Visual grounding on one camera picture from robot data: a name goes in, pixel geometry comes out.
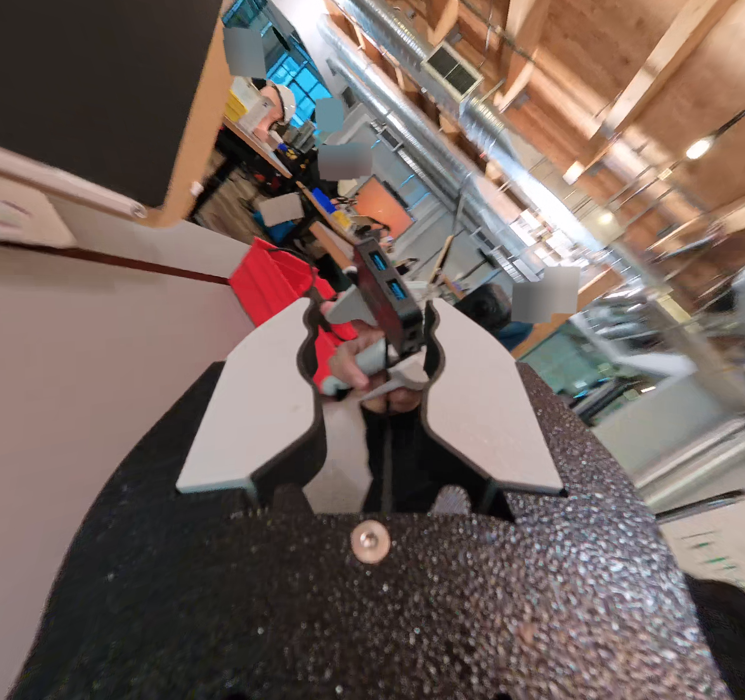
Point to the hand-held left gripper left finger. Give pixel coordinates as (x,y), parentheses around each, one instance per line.
(256,409)

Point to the red plastic bin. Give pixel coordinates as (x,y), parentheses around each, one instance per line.
(268,281)

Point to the black panel with wooden rim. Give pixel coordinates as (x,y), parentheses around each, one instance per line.
(87,72)

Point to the person's right hand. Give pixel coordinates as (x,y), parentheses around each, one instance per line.
(347,369)

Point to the orange display screen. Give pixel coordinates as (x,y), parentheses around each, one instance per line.
(384,205)

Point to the black usb hub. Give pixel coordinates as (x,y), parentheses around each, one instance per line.
(387,298)

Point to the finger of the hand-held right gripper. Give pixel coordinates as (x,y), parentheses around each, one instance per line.
(348,307)
(410,375)

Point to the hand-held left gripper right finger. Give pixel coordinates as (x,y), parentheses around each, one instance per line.
(489,409)

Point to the silver ventilation duct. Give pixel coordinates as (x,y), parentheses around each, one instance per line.
(407,34)

